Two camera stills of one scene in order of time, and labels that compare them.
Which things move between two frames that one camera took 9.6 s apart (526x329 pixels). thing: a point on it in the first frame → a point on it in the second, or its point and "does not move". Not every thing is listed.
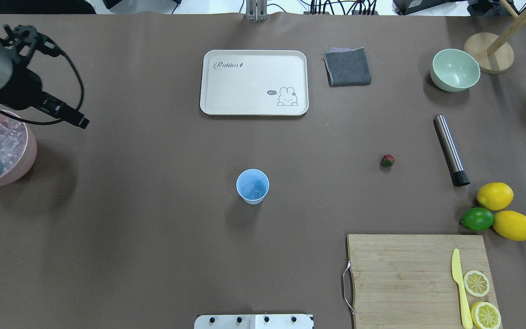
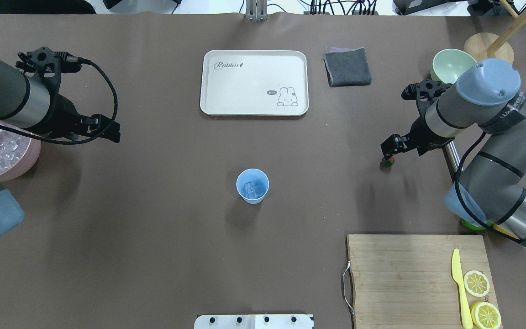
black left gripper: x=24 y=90 → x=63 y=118
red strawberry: x=388 y=160 does not move
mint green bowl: x=454 y=70 does not move
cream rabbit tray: x=255 y=82 does not move
